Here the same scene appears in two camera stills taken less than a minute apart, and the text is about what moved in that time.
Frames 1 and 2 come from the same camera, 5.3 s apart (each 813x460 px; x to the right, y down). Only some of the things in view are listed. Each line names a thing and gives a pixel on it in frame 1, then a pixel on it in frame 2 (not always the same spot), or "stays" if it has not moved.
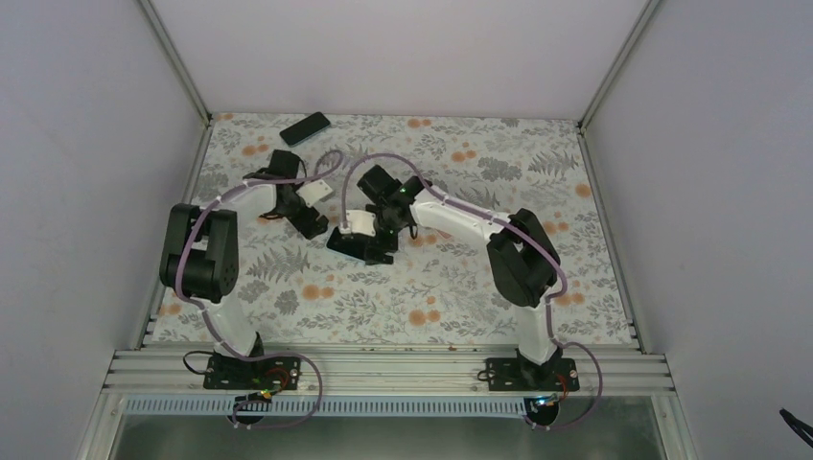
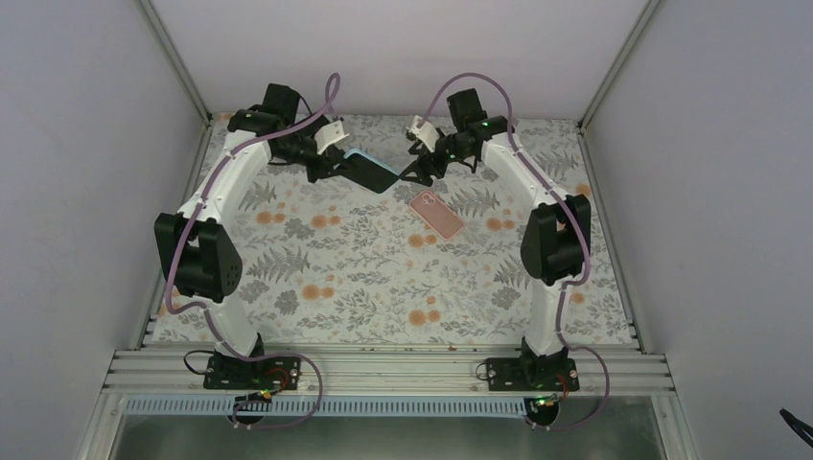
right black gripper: x=374 y=256 to x=425 y=171
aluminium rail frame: x=152 y=371 stays
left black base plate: x=229 y=373 stays
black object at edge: x=798 y=425 stays
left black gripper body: x=300 y=222 to x=287 y=154
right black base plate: x=518 y=374 stays
